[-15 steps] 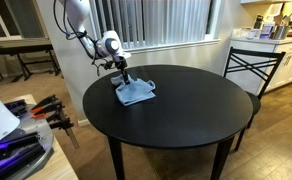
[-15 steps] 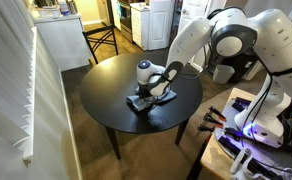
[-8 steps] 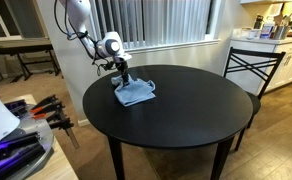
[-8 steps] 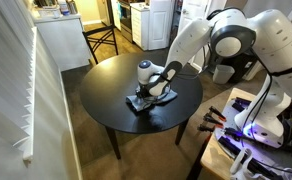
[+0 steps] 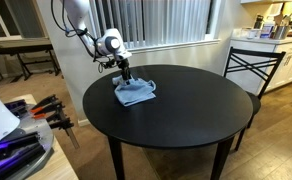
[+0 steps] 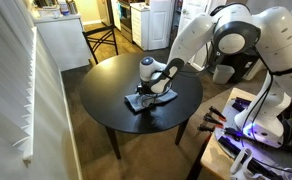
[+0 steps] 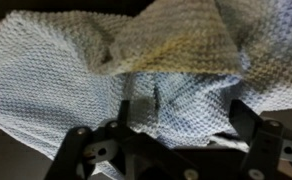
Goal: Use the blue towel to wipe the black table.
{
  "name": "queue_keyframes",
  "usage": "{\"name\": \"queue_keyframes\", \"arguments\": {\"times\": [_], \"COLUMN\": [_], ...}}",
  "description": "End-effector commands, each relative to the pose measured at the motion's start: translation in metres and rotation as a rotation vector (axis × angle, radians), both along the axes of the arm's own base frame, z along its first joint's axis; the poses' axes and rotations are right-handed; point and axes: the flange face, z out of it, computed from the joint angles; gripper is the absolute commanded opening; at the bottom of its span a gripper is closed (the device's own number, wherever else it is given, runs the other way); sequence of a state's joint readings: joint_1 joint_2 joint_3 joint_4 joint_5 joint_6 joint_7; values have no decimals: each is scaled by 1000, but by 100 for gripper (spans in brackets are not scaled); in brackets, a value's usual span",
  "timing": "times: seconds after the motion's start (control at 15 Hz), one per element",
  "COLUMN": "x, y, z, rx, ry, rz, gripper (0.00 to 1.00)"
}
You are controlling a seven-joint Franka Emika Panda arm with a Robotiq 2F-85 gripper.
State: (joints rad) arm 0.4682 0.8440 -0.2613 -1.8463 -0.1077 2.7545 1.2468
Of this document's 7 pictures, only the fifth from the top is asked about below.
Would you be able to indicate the light wooden robot stand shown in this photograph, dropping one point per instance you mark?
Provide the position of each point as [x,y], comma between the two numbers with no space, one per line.
[57,166]

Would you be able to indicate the black keyboard on stand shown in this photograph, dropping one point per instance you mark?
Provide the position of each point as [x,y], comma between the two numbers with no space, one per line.
[22,50]

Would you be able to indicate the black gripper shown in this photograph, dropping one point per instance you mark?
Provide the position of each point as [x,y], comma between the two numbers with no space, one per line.
[123,64]

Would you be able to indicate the black round table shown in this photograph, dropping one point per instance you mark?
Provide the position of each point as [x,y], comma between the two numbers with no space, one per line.
[179,110]

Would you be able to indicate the white vertical window blinds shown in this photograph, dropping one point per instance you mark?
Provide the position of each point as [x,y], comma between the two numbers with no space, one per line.
[166,20]

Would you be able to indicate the white blue labelled container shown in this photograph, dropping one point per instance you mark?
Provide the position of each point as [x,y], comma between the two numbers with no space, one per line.
[266,30]

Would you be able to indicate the metal canister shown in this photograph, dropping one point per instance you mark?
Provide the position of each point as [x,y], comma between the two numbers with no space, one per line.
[280,32]

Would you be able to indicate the black bottle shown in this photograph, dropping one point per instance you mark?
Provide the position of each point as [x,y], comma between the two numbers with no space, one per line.
[258,21]

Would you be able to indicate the blue towel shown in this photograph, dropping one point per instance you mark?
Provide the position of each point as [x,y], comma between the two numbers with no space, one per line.
[134,93]

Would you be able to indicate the black metal chair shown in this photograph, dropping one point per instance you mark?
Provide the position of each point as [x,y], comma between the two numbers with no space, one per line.
[252,66]

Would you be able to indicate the white kitchen counter cabinet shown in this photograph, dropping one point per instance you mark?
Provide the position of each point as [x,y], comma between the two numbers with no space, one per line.
[286,63]

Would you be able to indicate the round grey robot base plate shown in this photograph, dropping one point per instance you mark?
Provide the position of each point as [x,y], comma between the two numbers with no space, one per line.
[26,146]

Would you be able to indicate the white window sill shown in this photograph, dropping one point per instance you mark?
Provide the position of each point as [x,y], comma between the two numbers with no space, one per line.
[186,44]

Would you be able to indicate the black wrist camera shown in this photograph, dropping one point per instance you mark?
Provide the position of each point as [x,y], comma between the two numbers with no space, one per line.
[108,64]

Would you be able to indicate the white cup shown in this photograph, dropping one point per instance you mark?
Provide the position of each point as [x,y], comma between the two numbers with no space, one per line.
[253,34]

